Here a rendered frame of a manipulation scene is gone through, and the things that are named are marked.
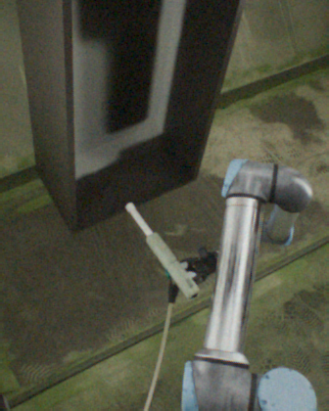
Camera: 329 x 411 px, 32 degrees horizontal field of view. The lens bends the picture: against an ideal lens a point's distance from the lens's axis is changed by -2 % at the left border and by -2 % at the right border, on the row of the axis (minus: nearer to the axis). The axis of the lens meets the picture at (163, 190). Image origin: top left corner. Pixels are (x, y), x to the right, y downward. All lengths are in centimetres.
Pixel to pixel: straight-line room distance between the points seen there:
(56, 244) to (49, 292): 28
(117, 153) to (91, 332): 79
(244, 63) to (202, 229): 116
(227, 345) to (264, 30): 248
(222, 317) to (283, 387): 23
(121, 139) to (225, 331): 132
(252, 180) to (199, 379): 56
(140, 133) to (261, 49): 126
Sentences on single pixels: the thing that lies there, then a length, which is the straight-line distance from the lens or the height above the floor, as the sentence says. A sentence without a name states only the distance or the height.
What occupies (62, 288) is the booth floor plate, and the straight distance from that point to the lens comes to 275.
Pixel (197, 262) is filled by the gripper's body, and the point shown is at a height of 50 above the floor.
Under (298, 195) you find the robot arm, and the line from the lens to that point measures 170.
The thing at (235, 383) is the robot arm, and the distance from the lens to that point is 156.
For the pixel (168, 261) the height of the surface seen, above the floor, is 56.
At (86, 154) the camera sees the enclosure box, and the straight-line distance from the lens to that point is 260.
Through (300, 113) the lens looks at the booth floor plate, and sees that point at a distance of 365.
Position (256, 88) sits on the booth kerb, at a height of 11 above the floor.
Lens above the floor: 231
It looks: 47 degrees down
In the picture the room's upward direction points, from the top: straight up
